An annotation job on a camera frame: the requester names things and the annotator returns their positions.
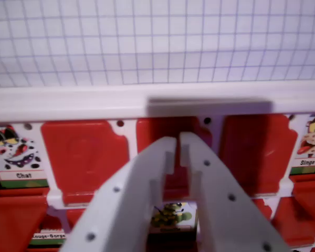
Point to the monkey picture card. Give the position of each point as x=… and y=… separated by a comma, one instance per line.
x=311, y=147

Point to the red and white game board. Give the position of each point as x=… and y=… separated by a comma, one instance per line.
x=157, y=52

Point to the red flap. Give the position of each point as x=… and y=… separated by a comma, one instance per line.
x=86, y=157
x=257, y=152

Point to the caterpillar picture card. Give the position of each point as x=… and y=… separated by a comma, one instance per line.
x=173, y=215

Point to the cat picture card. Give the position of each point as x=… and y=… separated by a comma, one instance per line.
x=18, y=157

